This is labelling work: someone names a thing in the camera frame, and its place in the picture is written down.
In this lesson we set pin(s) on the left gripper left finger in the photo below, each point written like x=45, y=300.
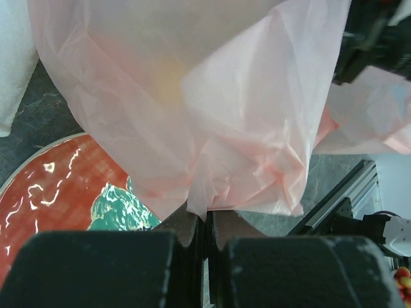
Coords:
x=157, y=268

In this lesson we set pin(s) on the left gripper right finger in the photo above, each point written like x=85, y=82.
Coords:
x=249, y=269

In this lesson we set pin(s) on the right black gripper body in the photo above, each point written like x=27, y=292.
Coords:
x=377, y=34

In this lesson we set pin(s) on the pink plastic bag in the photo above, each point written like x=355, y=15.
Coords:
x=218, y=105

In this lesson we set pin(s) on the red teal floral plate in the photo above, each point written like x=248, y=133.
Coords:
x=72, y=184

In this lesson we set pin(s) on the orange floral folded cloth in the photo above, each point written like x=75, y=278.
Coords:
x=402, y=280

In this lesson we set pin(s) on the white folded towel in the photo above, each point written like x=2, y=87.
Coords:
x=19, y=58

